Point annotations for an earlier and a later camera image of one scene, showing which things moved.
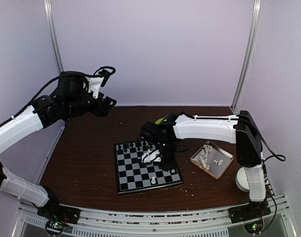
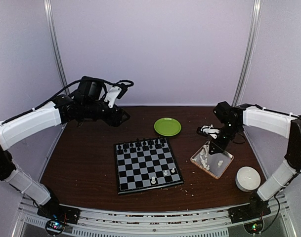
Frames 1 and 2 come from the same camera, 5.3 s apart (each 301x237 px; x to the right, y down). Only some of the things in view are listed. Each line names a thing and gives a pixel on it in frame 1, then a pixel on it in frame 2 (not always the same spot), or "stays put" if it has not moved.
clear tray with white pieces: x=212 y=159 stays put
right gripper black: x=172 y=165 -> x=220 y=147
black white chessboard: x=133 y=175 stays put
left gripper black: x=102 y=108 -> x=114 y=119
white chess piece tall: x=153 y=181 stays put
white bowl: x=241 y=179 stays put
